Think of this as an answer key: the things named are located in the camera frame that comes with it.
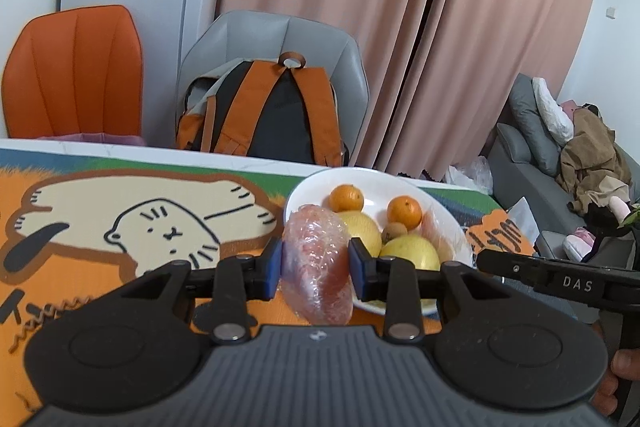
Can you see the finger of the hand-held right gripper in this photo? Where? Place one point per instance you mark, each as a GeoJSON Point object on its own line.
{"type": "Point", "coordinates": [505, 264]}

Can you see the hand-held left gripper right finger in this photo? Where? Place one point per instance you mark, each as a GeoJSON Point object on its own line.
{"type": "Point", "coordinates": [357, 268]}

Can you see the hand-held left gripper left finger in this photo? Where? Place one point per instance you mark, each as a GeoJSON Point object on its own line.
{"type": "Point", "coordinates": [273, 269]}

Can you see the small orange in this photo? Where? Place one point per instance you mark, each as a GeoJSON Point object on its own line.
{"type": "Point", "coordinates": [346, 198]}

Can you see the large orange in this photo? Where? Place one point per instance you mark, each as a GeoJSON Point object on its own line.
{"type": "Point", "coordinates": [405, 212]}

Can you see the white plate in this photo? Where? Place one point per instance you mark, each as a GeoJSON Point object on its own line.
{"type": "Point", "coordinates": [320, 187]}

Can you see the person's right hand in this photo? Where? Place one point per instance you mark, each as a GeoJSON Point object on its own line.
{"type": "Point", "coordinates": [626, 363]}

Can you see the small brown round fruit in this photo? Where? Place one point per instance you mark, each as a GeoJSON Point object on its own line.
{"type": "Point", "coordinates": [398, 229]}
{"type": "Point", "coordinates": [386, 237]}

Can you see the white paper sheet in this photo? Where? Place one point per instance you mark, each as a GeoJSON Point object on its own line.
{"type": "Point", "coordinates": [522, 219]}

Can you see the black and pink plush toy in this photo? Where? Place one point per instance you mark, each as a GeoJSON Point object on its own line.
{"type": "Point", "coordinates": [607, 214]}

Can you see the grey sofa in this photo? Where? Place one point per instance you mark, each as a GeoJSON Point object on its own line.
{"type": "Point", "coordinates": [530, 187]}

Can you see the white plastic bag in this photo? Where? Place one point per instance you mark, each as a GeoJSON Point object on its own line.
{"type": "Point", "coordinates": [470, 174]}

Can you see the brown clothing pile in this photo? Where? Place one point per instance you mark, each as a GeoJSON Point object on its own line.
{"type": "Point", "coordinates": [592, 152]}

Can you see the grey sofa cushion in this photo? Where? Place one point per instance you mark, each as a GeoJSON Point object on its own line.
{"type": "Point", "coordinates": [532, 122]}

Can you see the orange and black backpack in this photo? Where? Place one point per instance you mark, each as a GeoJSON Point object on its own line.
{"type": "Point", "coordinates": [280, 112]}

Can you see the white pillow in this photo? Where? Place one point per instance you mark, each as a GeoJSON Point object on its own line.
{"type": "Point", "coordinates": [550, 107]}

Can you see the cartoon cat printed table mat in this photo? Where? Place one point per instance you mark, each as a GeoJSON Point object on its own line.
{"type": "Point", "coordinates": [75, 267]}

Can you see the pink seat cushion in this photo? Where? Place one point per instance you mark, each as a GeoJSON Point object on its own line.
{"type": "Point", "coordinates": [95, 139]}

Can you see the grey chair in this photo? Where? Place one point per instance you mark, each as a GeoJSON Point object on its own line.
{"type": "Point", "coordinates": [310, 37]}

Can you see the orange chair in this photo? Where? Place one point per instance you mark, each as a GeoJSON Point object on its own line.
{"type": "Point", "coordinates": [75, 72]}

